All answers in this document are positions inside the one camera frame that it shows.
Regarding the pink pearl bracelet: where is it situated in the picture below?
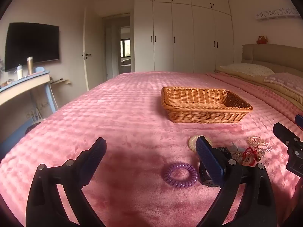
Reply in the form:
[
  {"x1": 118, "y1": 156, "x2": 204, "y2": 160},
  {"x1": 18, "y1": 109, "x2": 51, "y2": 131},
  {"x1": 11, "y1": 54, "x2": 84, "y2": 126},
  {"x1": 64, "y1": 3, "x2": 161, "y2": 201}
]
[{"x1": 247, "y1": 136, "x2": 272, "y2": 153}]

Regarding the pink fleece blanket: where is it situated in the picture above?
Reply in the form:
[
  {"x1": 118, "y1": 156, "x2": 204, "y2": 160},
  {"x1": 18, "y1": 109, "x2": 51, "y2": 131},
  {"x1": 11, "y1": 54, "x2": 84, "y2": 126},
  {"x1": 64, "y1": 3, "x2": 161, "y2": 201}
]
[{"x1": 0, "y1": 72, "x2": 303, "y2": 227}]

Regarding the white wardrobe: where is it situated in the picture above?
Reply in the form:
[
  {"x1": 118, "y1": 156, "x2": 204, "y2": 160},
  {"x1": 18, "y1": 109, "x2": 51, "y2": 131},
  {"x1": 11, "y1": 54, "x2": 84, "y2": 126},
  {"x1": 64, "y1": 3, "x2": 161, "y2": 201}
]
[{"x1": 134, "y1": 0, "x2": 235, "y2": 74}]

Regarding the curved beige desk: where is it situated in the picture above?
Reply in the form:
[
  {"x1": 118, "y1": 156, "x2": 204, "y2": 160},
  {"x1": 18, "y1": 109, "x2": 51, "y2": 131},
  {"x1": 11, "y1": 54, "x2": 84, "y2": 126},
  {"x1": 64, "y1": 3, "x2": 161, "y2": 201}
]
[{"x1": 0, "y1": 67, "x2": 58, "y2": 114}]

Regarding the black wall television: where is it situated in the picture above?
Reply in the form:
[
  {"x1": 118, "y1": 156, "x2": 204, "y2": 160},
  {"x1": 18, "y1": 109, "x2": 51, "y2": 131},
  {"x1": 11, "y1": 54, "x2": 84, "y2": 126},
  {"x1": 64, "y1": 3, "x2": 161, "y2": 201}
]
[{"x1": 4, "y1": 23, "x2": 60, "y2": 72}]

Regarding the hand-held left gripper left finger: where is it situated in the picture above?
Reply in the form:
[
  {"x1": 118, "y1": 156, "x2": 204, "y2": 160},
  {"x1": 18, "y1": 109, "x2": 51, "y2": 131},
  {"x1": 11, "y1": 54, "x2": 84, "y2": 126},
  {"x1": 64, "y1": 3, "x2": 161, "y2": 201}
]
[{"x1": 26, "y1": 137, "x2": 107, "y2": 227}]

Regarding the beige bed headboard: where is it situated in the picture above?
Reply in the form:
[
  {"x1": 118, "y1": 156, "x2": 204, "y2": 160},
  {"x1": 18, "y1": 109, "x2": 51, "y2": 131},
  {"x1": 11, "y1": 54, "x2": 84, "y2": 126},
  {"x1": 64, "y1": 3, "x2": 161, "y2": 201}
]
[{"x1": 241, "y1": 44, "x2": 303, "y2": 72}]

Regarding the purple spiral hair tie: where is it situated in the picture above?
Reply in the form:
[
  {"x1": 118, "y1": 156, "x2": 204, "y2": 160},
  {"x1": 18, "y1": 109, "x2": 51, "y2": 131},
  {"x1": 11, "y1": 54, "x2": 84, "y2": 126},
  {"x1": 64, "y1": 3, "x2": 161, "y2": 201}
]
[{"x1": 164, "y1": 162, "x2": 199, "y2": 189}]

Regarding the white room door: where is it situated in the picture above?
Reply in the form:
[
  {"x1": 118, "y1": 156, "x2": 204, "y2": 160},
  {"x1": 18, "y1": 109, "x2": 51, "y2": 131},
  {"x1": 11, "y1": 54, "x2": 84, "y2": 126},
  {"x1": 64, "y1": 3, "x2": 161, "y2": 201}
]
[{"x1": 82, "y1": 7, "x2": 106, "y2": 91}]

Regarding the blue grey hair clip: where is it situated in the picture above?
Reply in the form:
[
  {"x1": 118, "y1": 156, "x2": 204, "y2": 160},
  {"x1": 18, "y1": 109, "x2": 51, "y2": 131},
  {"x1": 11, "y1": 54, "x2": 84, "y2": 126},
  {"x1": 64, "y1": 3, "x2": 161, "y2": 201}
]
[{"x1": 228, "y1": 142, "x2": 247, "y2": 163}]

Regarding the cream spiral hair tie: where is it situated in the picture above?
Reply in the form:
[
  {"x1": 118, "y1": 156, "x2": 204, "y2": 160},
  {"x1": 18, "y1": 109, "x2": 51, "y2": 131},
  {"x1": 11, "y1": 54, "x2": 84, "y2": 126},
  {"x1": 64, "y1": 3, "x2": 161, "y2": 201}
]
[{"x1": 189, "y1": 135, "x2": 213, "y2": 152}]

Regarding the window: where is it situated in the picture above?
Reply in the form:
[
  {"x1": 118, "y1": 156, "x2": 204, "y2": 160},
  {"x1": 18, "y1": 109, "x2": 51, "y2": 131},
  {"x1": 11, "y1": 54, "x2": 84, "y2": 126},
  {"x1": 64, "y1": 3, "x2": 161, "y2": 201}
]
[{"x1": 120, "y1": 39, "x2": 130, "y2": 58}]

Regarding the beige quilt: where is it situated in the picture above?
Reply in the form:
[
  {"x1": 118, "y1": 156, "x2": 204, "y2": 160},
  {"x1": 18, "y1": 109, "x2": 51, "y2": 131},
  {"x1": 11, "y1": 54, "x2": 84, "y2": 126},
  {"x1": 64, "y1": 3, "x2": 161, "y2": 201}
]
[{"x1": 215, "y1": 66, "x2": 303, "y2": 112}]

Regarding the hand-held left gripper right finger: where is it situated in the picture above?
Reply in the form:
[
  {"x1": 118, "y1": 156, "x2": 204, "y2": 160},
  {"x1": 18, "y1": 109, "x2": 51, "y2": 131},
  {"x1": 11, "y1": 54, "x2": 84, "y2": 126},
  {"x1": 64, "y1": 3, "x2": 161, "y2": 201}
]
[{"x1": 195, "y1": 136, "x2": 278, "y2": 227}]

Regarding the small wooden wall shelf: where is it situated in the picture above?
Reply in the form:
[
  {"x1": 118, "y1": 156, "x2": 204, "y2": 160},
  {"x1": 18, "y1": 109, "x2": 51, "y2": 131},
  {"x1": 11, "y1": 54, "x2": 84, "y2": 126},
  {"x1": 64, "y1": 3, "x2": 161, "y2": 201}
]
[{"x1": 50, "y1": 78, "x2": 71, "y2": 86}]

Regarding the white carved wall shelf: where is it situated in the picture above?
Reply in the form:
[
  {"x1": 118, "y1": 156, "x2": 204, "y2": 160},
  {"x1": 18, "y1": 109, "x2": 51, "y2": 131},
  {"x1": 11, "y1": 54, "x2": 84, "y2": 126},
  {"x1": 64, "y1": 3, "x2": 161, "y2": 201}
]
[{"x1": 255, "y1": 8, "x2": 300, "y2": 22}]

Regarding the pink pillow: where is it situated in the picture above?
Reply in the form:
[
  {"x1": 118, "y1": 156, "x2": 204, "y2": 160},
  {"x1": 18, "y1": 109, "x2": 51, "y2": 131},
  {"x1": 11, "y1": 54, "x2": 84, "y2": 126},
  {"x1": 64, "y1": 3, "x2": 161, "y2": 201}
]
[{"x1": 263, "y1": 72, "x2": 303, "y2": 91}]

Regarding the brown wicker basket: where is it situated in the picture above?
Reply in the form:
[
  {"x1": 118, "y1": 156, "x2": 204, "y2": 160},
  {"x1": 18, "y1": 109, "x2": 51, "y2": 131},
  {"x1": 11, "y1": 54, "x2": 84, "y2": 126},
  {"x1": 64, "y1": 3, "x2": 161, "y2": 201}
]
[{"x1": 161, "y1": 86, "x2": 253, "y2": 124}]

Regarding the white floral pillow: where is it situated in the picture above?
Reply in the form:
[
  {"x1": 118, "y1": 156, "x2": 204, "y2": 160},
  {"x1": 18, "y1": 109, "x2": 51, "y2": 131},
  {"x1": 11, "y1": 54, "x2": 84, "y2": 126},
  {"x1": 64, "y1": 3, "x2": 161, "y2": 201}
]
[{"x1": 219, "y1": 63, "x2": 275, "y2": 77}]

